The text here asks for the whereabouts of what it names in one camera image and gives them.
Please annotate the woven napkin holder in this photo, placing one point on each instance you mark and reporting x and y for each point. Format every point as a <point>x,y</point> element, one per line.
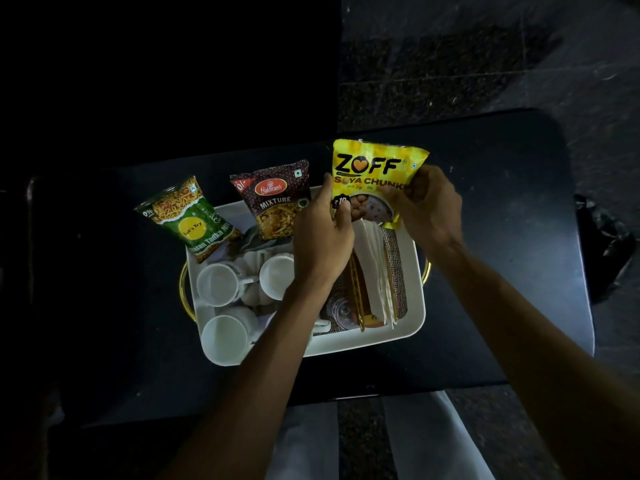
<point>397,274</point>

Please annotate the person's left forearm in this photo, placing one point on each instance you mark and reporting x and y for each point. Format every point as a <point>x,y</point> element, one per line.
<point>260,384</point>

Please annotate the person's right leg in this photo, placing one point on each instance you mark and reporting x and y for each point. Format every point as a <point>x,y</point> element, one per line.
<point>432,439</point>

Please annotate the yellow snack packet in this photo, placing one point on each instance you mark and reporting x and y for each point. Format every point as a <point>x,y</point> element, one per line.
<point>367,172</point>

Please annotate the person's left leg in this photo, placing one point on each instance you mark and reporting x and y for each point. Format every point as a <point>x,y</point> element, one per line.
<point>305,444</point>

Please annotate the grey foil packet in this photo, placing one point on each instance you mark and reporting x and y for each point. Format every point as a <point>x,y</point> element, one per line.
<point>257,243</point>

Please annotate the person's left thumb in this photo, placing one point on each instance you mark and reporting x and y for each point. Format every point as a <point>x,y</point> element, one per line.
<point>344,214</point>

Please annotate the dark red snack packet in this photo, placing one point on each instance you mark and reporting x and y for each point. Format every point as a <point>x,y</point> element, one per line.
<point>275,199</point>

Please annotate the person's left hand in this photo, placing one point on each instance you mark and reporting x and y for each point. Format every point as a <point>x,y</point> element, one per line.
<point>320,244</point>

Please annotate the green snack packet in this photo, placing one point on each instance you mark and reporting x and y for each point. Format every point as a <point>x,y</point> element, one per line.
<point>192,222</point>

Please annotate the person's right thumb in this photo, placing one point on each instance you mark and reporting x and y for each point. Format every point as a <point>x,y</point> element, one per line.
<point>398,198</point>

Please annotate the white cup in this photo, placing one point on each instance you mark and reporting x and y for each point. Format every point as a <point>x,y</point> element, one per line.
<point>219,284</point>
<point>226,338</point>
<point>321,326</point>
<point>276,275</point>

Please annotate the clear glass lid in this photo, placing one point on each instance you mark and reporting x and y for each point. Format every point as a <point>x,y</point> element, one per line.
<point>343,310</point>

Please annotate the person's leg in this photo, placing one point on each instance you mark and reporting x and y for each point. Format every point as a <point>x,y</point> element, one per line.
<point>432,439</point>
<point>305,444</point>

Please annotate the black plastic bag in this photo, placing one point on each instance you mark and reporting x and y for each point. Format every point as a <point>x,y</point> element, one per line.
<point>602,244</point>

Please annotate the person's right forearm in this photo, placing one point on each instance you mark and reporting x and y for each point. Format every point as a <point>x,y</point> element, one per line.
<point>540,364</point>

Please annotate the white paper napkins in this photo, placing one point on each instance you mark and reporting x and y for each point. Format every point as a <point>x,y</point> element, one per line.
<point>372,259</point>

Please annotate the person's right hand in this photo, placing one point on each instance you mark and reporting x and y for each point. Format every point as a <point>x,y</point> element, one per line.
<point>435,214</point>

